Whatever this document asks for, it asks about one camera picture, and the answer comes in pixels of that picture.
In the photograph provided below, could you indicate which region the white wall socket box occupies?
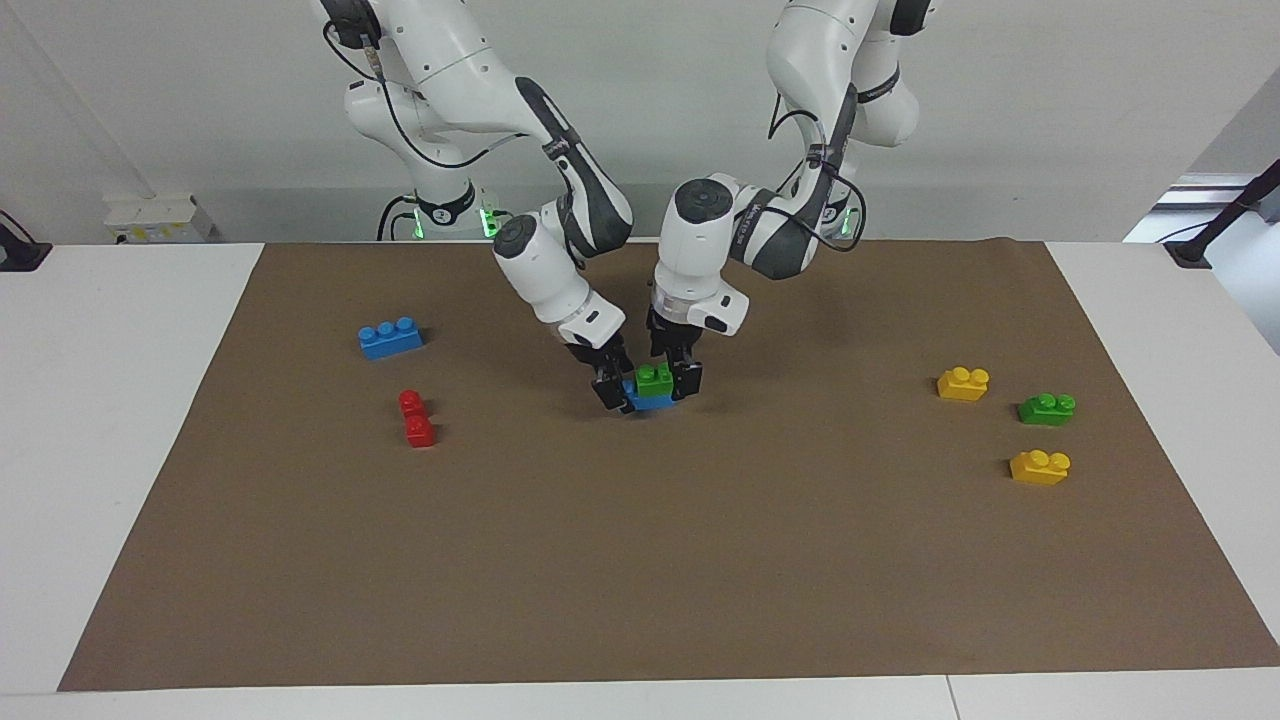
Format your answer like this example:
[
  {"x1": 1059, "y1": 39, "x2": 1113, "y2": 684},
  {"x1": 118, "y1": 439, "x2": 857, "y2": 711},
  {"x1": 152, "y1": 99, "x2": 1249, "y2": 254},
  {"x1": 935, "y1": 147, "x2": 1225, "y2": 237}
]
[{"x1": 102, "y1": 192, "x2": 213, "y2": 245}]

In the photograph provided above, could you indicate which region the yellow two-stud toy block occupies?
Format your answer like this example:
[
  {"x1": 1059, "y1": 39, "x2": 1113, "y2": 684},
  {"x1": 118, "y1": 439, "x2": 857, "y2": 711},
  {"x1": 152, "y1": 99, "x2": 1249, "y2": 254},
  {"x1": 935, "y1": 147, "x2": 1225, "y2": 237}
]
[
  {"x1": 1009, "y1": 450, "x2": 1072, "y2": 487},
  {"x1": 937, "y1": 367, "x2": 991, "y2": 403}
]

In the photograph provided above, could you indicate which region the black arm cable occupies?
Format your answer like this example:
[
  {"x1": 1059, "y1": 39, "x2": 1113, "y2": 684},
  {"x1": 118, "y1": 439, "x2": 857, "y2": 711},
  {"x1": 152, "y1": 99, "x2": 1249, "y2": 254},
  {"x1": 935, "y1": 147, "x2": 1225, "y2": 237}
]
[
  {"x1": 768, "y1": 108, "x2": 867, "y2": 253},
  {"x1": 322, "y1": 20, "x2": 531, "y2": 169}
]

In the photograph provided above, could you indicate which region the black base power cable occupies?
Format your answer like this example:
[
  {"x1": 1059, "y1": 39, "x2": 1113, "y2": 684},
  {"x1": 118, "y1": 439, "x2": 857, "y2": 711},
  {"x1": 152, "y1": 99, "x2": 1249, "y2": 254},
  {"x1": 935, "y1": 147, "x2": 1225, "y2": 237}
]
[{"x1": 377, "y1": 193, "x2": 421, "y2": 242}]

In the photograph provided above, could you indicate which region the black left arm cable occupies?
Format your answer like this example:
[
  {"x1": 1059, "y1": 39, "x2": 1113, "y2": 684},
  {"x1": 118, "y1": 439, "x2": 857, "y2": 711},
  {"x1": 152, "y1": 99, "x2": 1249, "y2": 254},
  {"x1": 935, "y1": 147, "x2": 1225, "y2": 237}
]
[{"x1": 768, "y1": 108, "x2": 867, "y2": 253}]

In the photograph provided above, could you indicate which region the black table clamp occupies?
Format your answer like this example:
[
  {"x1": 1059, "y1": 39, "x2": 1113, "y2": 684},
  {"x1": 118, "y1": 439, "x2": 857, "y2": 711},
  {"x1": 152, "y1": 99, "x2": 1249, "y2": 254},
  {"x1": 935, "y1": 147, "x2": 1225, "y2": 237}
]
[{"x1": 0, "y1": 210, "x2": 53, "y2": 273}]

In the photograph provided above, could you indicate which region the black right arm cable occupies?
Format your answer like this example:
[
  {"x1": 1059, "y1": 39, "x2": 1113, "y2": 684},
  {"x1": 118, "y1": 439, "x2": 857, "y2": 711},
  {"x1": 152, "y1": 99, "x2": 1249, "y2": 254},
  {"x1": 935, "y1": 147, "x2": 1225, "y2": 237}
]
[{"x1": 322, "y1": 20, "x2": 531, "y2": 169}]

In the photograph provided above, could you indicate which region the brown table mat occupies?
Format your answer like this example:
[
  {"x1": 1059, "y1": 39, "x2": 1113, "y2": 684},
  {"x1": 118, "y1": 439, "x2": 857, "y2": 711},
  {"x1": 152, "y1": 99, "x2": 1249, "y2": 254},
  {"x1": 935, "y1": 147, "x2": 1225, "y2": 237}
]
[{"x1": 57, "y1": 237, "x2": 1280, "y2": 693}]

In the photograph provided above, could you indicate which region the black stand bracket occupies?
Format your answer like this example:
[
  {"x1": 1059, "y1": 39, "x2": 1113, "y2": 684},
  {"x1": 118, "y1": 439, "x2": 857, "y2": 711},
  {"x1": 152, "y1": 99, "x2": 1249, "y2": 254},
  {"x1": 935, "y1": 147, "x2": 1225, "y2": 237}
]
[{"x1": 1163, "y1": 160, "x2": 1280, "y2": 269}]

